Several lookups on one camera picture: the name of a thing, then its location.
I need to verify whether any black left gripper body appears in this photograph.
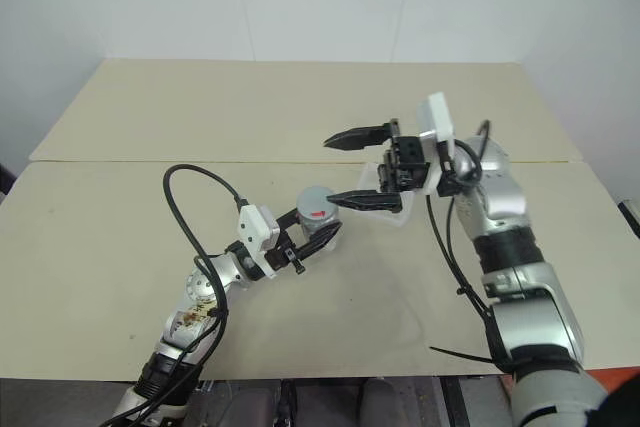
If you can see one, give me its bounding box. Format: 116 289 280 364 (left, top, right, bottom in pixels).
264 240 308 277

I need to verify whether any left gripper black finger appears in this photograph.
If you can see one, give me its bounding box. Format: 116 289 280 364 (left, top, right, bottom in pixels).
291 222 345 260
272 206 302 242

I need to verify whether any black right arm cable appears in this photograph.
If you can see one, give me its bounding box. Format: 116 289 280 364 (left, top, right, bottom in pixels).
424 119 506 348

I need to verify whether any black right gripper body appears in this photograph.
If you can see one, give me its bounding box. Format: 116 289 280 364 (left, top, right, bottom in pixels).
377 118 432 194

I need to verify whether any grey lidded plastic jar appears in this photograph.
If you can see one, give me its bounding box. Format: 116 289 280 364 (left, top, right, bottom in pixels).
295 186 343 228

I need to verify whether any clear plastic jar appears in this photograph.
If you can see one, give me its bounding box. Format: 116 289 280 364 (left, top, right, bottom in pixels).
298 216 345 253

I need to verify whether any black cable tie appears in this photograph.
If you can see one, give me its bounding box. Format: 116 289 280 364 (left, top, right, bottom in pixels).
430 344 502 364

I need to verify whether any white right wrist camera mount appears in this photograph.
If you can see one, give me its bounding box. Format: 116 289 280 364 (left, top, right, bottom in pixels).
415 92 457 197

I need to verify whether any dark object beside table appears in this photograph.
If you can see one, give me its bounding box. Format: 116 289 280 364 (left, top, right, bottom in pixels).
0 161 17 196

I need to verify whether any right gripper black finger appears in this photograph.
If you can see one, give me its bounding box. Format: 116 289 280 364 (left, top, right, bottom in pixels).
326 189 404 215
323 121 395 152

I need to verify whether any translucent white plastic box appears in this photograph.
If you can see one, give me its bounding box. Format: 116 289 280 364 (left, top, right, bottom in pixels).
360 161 413 229

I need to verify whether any dark object with white edge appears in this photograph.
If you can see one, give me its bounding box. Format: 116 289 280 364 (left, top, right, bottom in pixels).
618 199 640 239

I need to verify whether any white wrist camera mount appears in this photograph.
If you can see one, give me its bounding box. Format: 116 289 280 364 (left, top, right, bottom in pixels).
238 203 282 281
415 92 457 197

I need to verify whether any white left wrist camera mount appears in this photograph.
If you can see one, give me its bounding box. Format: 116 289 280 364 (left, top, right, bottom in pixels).
238 203 282 281

